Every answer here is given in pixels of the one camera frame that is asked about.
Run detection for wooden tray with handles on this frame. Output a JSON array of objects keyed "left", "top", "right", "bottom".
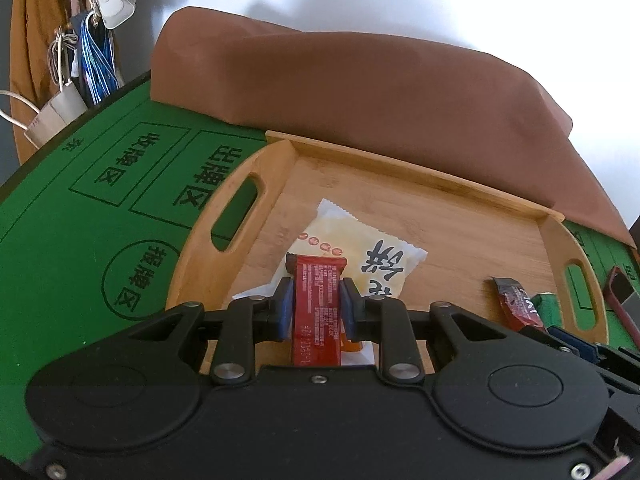
[{"left": 165, "top": 130, "right": 610, "bottom": 376}]

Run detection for blue strap bundle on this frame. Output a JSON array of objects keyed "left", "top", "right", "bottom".
[{"left": 80, "top": 12, "right": 121, "bottom": 106}]

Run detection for red bar packet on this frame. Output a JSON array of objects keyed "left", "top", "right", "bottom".
[{"left": 285, "top": 254, "right": 348, "bottom": 367}]

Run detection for dark red snack packet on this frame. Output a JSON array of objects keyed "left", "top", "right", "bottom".
[{"left": 491, "top": 276, "right": 548, "bottom": 333}]

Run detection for red flat phone case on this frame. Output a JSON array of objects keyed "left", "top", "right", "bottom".
[{"left": 604, "top": 266, "right": 640, "bottom": 352}]

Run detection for orange coat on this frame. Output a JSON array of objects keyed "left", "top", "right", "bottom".
[{"left": 10, "top": 0, "right": 81, "bottom": 166}]

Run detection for green snack packet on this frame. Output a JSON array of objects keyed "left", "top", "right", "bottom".
[{"left": 530, "top": 292, "right": 563, "bottom": 331}]

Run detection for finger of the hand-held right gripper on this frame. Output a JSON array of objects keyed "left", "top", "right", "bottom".
[{"left": 547, "top": 326, "right": 640, "bottom": 378}]

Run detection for white paper bag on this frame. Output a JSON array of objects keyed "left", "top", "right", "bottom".
[{"left": 0, "top": 80, "right": 88, "bottom": 150}]

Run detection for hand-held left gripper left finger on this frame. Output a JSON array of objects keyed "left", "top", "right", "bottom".
[{"left": 127, "top": 275, "right": 296, "bottom": 386}]

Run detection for brown cloth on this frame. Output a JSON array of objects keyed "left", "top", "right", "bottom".
[{"left": 150, "top": 6, "right": 638, "bottom": 248}]

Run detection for white handbag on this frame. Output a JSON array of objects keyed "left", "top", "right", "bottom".
[{"left": 92, "top": 0, "right": 137, "bottom": 30}]

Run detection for white cord bundle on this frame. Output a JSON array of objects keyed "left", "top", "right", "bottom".
[{"left": 47, "top": 25, "right": 81, "bottom": 91}]

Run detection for large white snack packet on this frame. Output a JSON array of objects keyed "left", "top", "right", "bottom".
[{"left": 232, "top": 197, "right": 429, "bottom": 367}]

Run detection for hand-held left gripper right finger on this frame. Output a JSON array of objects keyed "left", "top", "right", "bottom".
[{"left": 339, "top": 276, "right": 506, "bottom": 386}]

